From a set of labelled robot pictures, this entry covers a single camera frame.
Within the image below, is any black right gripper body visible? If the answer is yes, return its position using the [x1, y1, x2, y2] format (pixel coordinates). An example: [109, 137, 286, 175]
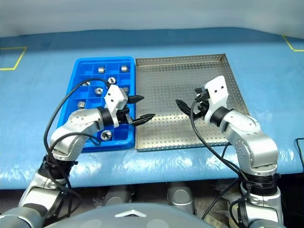
[193, 91, 211, 120]

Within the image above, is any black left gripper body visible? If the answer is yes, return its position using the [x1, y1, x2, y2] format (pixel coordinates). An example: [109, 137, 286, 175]
[116, 95, 133, 125]

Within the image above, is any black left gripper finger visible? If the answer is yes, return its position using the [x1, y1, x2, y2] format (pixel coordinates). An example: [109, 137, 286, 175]
[132, 113, 156, 126]
[128, 95, 145, 105]

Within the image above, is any blue compartment tray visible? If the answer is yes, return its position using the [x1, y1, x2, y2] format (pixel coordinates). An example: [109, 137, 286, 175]
[57, 56, 137, 153]

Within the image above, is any perforated metal tray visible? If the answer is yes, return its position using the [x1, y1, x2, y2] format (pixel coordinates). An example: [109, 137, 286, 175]
[134, 53, 251, 152]

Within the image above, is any grey rounded housing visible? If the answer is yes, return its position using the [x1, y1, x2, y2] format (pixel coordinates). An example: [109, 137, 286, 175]
[167, 182, 195, 214]
[104, 184, 133, 207]

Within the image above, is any blue plastic table cover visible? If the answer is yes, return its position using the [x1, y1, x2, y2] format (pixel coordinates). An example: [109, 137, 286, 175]
[0, 28, 304, 190]

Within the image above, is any grey robot torso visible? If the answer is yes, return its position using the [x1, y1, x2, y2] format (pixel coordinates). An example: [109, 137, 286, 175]
[45, 201, 214, 228]

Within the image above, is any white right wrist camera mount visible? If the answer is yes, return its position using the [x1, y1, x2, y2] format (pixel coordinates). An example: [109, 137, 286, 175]
[203, 75, 230, 123]

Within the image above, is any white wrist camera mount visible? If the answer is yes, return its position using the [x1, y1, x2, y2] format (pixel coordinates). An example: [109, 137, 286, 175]
[203, 75, 230, 123]
[104, 85, 129, 127]

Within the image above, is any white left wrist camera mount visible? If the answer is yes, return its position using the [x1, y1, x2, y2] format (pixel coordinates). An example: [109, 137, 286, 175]
[104, 85, 129, 127]

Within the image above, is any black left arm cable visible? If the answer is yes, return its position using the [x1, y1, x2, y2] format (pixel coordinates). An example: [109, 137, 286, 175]
[43, 78, 111, 214]

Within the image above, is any thin black loose cable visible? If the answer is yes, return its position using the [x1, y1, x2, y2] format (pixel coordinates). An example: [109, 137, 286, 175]
[295, 138, 304, 165]

